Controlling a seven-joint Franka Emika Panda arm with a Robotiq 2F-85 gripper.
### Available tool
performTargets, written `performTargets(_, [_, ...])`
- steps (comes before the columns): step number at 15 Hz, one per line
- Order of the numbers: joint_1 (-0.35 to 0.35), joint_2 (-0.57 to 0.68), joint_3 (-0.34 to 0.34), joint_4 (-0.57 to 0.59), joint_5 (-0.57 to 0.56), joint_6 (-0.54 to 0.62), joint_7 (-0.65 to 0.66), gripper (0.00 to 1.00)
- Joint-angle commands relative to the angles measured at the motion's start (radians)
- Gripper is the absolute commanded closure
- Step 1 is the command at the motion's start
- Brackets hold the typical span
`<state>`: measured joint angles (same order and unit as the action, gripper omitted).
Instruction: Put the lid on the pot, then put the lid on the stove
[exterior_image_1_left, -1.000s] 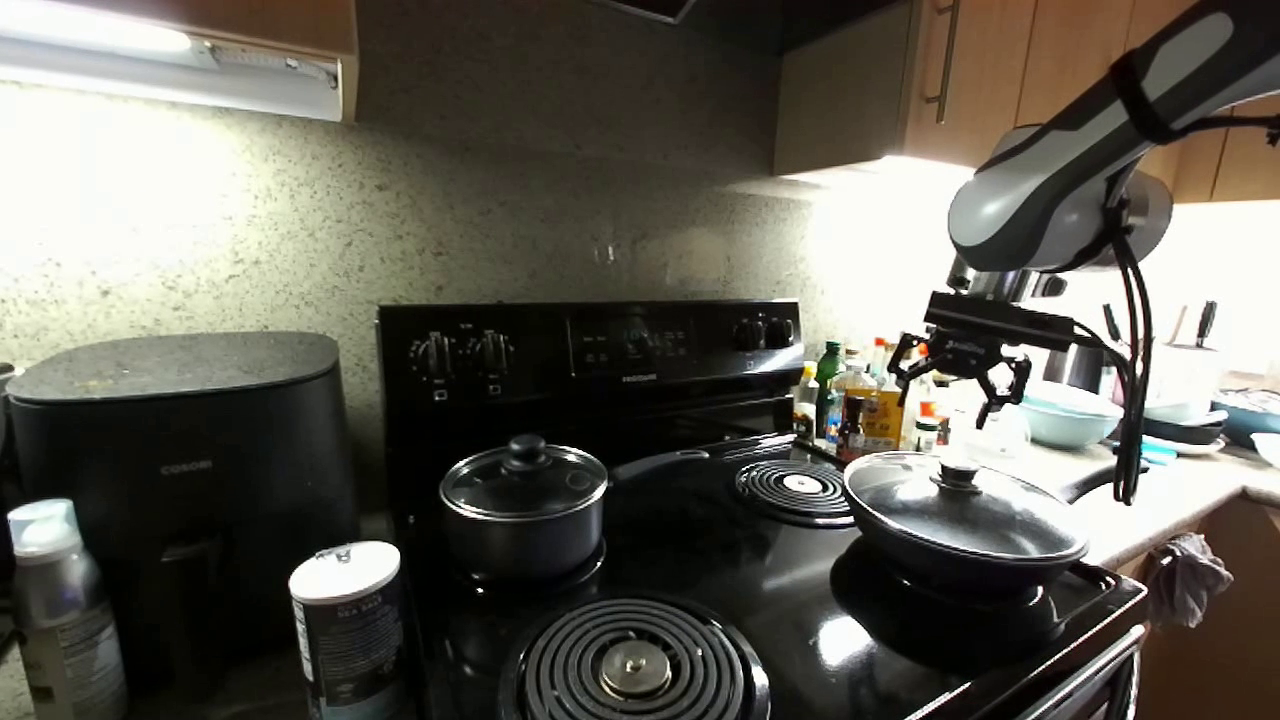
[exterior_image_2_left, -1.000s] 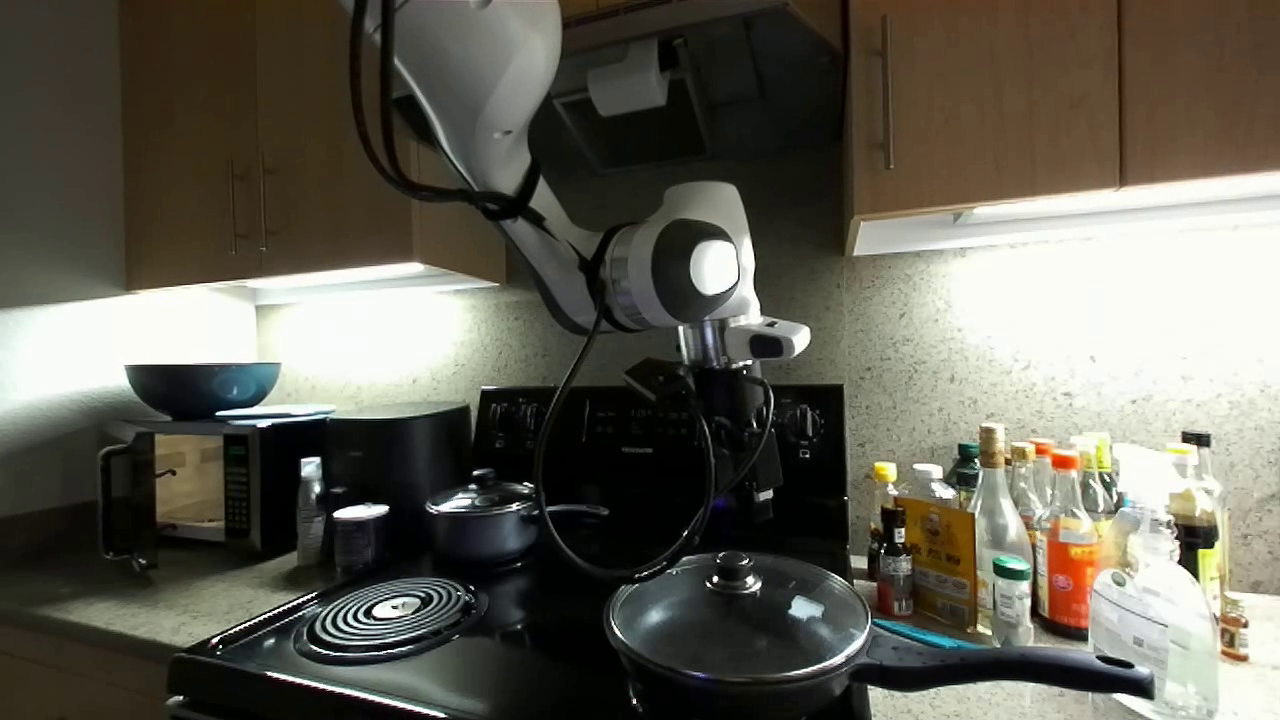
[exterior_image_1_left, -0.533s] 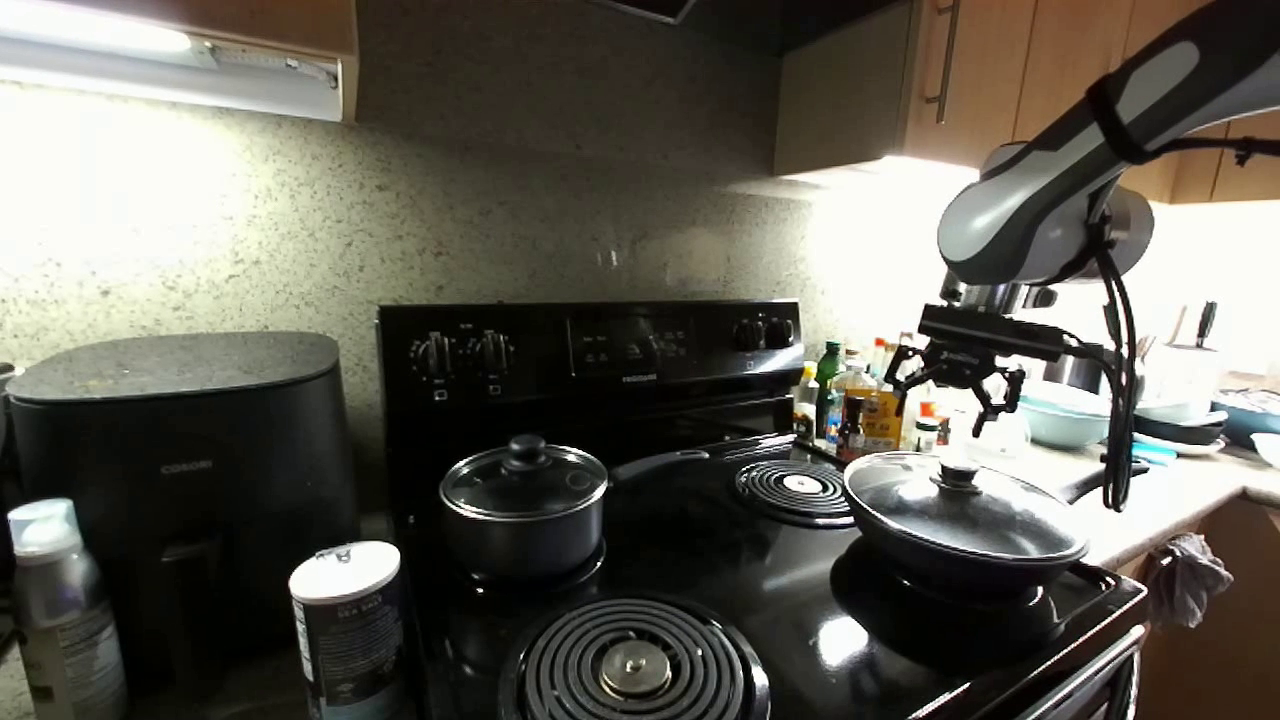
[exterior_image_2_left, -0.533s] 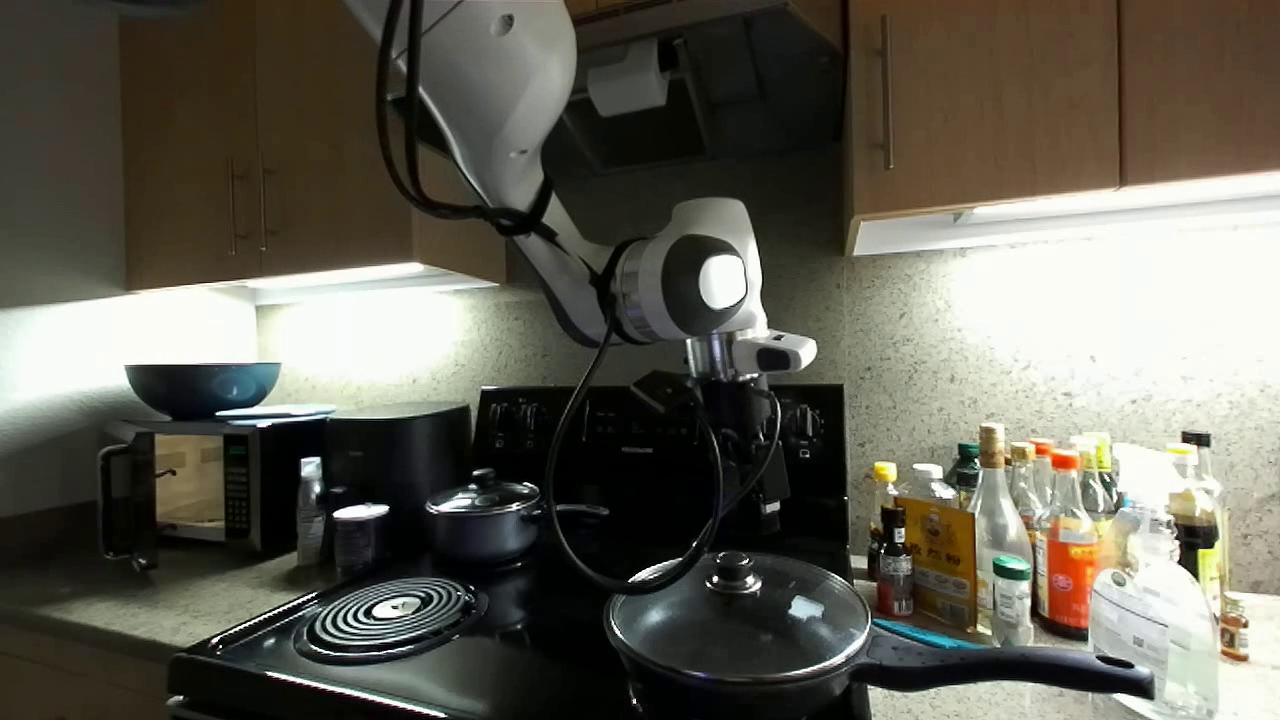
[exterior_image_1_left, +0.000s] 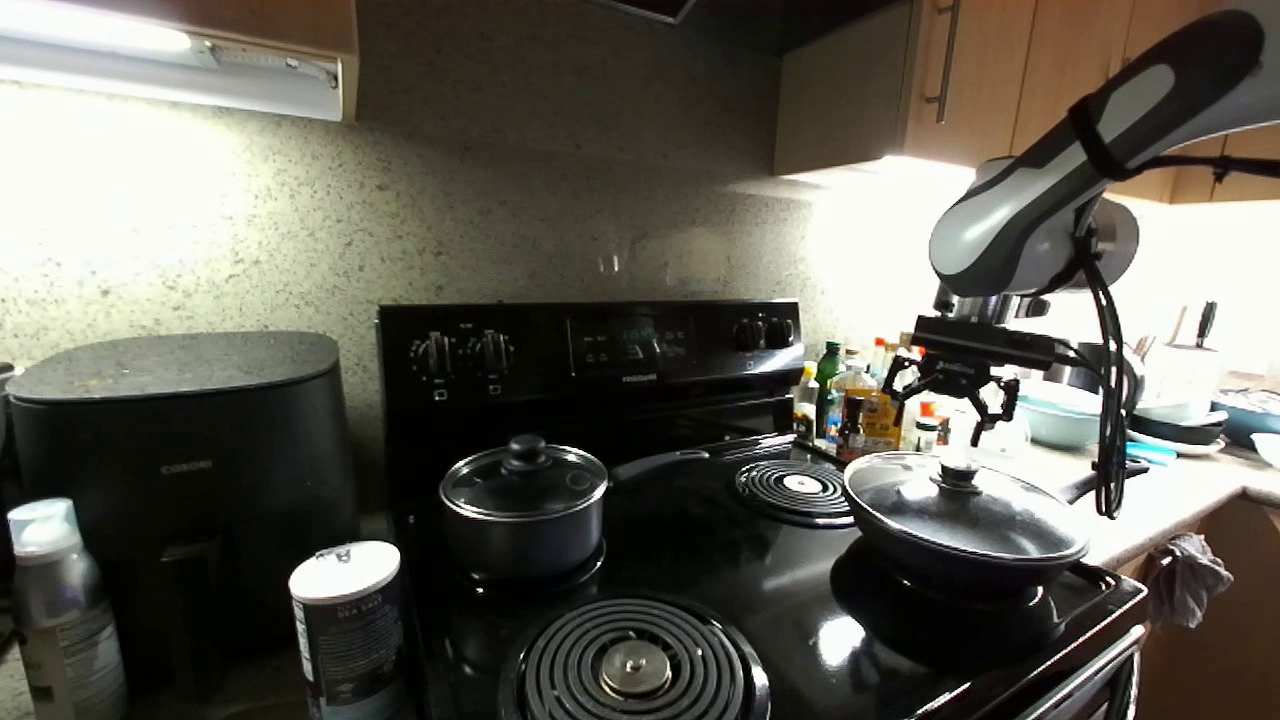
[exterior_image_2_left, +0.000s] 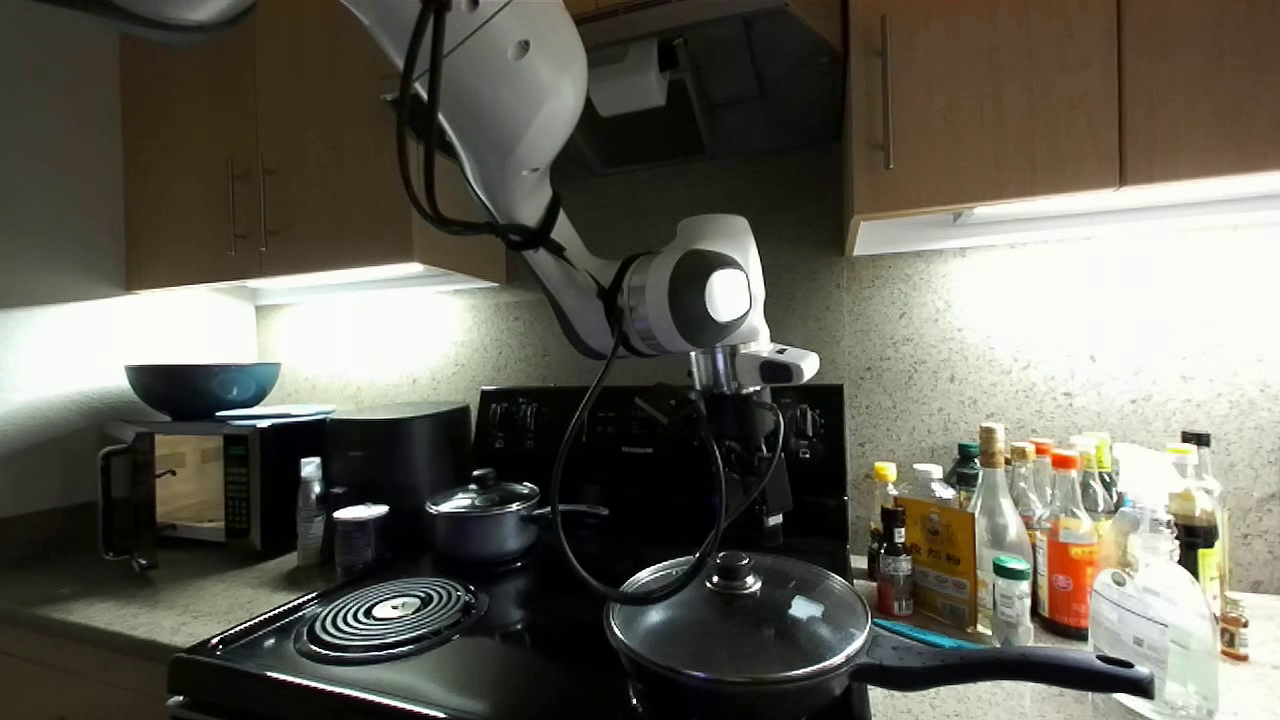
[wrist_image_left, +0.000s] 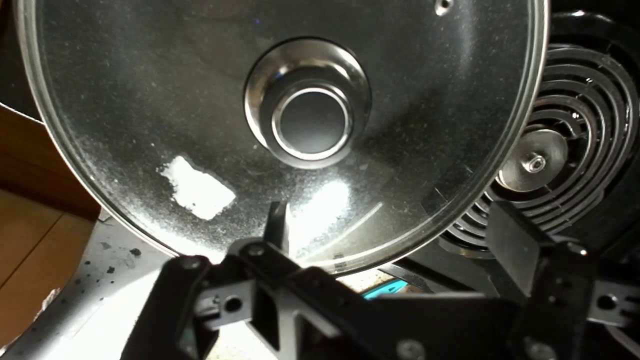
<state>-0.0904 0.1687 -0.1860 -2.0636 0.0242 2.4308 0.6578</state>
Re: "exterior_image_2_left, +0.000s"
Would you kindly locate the bottle with green cap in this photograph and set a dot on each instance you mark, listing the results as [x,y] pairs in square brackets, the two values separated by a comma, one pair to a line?
[964,468]

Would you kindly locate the blue bowl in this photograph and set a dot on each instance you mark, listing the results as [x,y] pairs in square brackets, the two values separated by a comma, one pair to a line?
[200,385]

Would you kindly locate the wide wooden wall cabinet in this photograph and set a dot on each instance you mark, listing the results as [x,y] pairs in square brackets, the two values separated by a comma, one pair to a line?
[1014,95]

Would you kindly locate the small saucepan lid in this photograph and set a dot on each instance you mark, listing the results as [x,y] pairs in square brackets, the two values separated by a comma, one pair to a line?
[480,499]

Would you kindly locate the clear bottle with cork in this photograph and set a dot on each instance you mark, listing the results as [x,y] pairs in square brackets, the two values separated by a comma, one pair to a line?
[1003,522]

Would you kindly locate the black countertop appliance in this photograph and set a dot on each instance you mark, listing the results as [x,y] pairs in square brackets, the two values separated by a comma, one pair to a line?
[401,452]

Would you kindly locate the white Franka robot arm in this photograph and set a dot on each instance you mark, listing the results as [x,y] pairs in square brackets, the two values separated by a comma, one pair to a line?
[507,95]

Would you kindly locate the teal utensil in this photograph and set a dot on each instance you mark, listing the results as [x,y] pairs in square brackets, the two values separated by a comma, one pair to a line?
[927,634]

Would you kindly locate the small dark saucepan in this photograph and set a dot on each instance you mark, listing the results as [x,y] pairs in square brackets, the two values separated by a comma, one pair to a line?
[480,541]

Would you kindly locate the dark jar with white lid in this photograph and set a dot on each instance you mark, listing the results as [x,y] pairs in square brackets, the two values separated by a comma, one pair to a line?
[361,541]

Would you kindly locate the yellow-green bottle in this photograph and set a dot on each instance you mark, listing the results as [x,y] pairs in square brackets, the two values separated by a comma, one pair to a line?
[1097,480]

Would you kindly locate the under-cabinet light strip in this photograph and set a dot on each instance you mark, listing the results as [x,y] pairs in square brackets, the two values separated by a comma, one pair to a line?
[1066,213]
[361,276]

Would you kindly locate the black coil burner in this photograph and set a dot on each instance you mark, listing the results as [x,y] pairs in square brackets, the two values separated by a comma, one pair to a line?
[384,618]

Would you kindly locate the black frying pan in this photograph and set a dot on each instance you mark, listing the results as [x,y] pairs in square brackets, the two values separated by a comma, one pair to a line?
[1003,665]

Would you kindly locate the small jar with green lid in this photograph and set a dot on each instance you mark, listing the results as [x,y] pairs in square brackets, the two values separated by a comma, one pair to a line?
[1014,594]

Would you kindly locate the glass lid with steel knob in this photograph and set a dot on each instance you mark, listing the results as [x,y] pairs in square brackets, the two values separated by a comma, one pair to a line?
[775,624]

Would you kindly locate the electric coil stove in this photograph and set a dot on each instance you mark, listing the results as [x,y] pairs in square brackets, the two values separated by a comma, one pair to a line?
[520,424]

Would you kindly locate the bottle with yellow label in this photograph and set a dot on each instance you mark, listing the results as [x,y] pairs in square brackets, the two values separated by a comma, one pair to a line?
[940,555]

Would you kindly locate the orange bottle with red cap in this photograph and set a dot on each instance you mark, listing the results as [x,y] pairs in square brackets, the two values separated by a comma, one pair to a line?
[1069,555]

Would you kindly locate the small brown bottle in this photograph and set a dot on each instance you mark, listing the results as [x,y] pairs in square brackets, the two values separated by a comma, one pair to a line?
[1234,628]

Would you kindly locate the toaster oven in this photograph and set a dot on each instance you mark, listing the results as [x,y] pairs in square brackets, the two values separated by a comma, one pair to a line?
[200,484]

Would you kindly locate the small bottle with red label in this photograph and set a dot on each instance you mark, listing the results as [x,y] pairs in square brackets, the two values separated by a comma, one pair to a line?
[895,572]

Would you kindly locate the dark bottle with yellow cap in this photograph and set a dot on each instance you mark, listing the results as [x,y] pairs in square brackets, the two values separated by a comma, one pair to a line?
[882,500]

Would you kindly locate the clear bottle with tan cap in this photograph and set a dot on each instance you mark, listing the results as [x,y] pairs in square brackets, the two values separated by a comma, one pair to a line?
[1026,484]

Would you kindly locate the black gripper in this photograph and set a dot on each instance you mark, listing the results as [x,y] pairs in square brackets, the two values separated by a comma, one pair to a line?
[746,431]

